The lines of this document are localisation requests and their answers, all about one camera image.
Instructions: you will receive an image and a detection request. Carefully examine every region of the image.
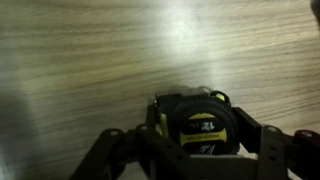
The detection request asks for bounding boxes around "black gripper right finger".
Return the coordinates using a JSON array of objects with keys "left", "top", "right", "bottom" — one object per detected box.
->
[{"left": 233, "top": 107, "right": 262, "bottom": 153}]

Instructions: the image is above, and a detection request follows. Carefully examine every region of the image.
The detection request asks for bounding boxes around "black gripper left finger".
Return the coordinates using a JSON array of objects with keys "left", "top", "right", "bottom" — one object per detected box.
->
[{"left": 145, "top": 104, "right": 158, "bottom": 128}]

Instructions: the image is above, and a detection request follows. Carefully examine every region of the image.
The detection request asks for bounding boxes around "black yellow measuring tape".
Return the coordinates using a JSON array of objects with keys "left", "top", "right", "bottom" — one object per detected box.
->
[{"left": 155, "top": 91, "right": 240, "bottom": 156}]

